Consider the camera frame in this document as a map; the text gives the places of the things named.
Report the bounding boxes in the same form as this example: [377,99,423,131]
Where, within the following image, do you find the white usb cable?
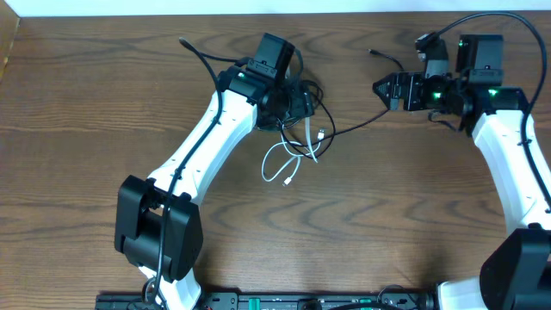
[260,115,327,187]

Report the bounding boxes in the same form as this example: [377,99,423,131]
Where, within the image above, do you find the black usb cable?
[279,48,406,160]
[279,79,337,130]

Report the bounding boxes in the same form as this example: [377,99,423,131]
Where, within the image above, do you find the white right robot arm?
[373,34,550,309]

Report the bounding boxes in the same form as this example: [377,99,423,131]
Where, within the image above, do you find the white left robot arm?
[115,34,312,309]

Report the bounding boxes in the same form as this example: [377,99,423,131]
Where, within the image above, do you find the black left camera cable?
[144,37,251,307]

